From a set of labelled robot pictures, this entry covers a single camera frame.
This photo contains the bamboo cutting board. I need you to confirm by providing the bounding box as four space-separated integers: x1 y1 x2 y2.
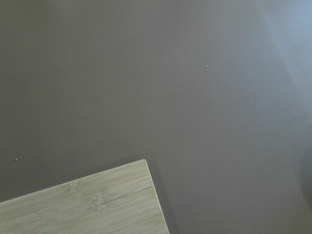
0 159 169 234

